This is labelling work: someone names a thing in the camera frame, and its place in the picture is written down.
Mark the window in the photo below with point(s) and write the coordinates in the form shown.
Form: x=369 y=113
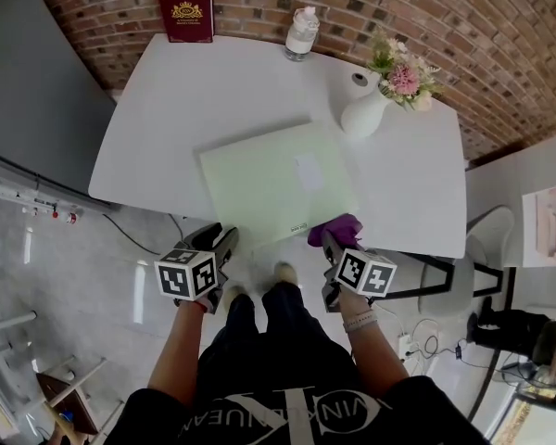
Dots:
x=533 y=415

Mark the person's beige shoe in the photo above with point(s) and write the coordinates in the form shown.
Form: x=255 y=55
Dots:
x=287 y=274
x=234 y=293

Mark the small blue cup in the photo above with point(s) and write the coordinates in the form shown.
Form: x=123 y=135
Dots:
x=65 y=417

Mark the person's left forearm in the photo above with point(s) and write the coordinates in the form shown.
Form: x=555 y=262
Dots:
x=176 y=355

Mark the person's right beige shoe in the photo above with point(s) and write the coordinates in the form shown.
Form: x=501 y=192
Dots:
x=287 y=274

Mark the white wristwatch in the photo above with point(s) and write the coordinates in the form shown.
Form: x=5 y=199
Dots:
x=359 y=322

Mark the white ceramic vase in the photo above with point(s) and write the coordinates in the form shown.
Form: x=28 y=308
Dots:
x=363 y=114

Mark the person's black printed t-shirt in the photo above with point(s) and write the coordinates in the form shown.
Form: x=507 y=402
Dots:
x=167 y=415

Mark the person's dark trousers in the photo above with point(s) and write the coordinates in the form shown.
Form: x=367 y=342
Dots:
x=296 y=322

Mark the pale green mat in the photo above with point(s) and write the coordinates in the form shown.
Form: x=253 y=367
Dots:
x=269 y=179

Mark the white power strip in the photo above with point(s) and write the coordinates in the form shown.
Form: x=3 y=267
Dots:
x=405 y=347

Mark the purple cloth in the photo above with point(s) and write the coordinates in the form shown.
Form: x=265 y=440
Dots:
x=338 y=227

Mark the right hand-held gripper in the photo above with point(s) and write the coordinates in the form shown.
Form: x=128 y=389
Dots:
x=366 y=271

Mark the grey refrigerator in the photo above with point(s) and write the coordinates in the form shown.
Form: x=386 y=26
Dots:
x=28 y=86

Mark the person's right forearm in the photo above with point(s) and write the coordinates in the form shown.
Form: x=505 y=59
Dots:
x=375 y=355

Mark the white tubular frame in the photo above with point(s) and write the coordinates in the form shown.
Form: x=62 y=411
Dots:
x=9 y=320

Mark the pale pink tray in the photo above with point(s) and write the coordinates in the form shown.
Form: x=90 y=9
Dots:
x=542 y=230

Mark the brown top side table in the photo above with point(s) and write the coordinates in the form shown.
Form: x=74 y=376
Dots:
x=69 y=401

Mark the pink and white flower bouquet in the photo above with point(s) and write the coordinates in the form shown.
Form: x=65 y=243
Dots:
x=403 y=79

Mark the clear plastic bottle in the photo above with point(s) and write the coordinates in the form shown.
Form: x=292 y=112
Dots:
x=301 y=40

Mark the person's left beige shoe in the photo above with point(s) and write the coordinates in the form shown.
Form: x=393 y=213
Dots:
x=234 y=293

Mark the maroon gold-crested book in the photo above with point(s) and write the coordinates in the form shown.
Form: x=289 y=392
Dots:
x=187 y=14

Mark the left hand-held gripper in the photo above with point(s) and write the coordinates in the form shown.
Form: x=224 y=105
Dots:
x=185 y=274

